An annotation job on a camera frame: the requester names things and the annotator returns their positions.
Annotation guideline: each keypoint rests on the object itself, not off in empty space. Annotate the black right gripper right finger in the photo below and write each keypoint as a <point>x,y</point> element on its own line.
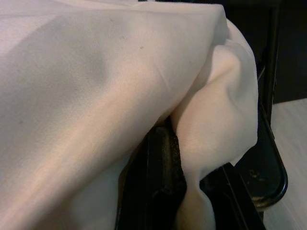
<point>230,203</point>

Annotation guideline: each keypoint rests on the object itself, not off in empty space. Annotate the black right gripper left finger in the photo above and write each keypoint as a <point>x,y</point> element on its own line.
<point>158,182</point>

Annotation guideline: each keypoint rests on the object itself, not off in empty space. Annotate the plain cream pillow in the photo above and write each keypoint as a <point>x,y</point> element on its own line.
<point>84,95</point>

